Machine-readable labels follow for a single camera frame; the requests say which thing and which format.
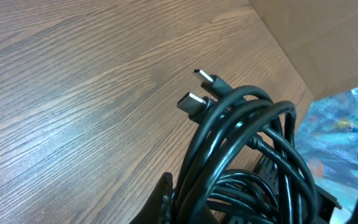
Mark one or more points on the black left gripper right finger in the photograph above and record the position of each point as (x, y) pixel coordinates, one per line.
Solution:
(326, 203)

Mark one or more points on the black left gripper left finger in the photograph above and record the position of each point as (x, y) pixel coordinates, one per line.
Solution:
(158, 207)

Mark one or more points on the colourful painted cloth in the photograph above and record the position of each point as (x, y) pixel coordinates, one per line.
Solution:
(327, 139)

